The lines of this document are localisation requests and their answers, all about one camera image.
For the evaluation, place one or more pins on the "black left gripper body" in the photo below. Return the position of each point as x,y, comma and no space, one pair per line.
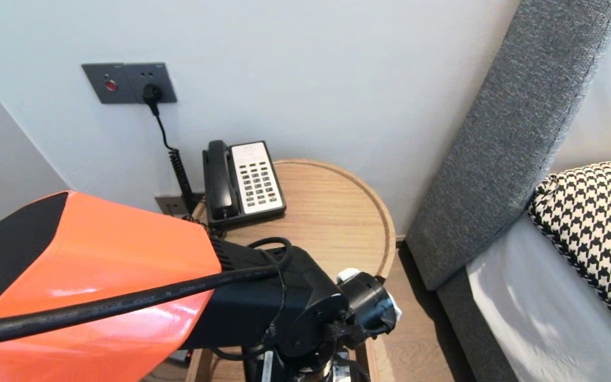
284,375

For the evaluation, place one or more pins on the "curved front wooden drawer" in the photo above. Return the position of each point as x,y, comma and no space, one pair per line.
199,367

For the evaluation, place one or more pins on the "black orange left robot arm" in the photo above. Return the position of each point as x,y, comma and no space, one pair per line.
98,265

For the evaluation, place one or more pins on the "round wooden bedside table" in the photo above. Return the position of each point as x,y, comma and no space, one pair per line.
326,212

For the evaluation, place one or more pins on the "grey fabric bed base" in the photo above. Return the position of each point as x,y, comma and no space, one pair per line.
470,339

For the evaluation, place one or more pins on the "black telephone base white keypad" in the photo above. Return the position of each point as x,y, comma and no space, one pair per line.
258,180

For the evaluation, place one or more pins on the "black telephone handset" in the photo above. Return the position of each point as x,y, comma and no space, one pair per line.
221,185

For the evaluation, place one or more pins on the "white bed sheet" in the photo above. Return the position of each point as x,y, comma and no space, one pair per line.
539,318

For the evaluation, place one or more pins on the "grey fabric headboard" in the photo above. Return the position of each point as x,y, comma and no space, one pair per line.
496,159

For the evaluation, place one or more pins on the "black power plug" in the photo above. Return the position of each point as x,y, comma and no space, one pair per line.
153,95

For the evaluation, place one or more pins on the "black white houndstooth pillow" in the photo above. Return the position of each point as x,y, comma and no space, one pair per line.
597,223

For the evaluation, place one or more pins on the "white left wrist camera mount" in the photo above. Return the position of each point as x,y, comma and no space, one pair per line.
348,275

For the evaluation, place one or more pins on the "beige low wall plate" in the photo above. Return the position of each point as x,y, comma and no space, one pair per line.
170,204

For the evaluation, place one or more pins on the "dark grey wall socket panel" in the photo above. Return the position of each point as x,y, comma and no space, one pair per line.
125,79

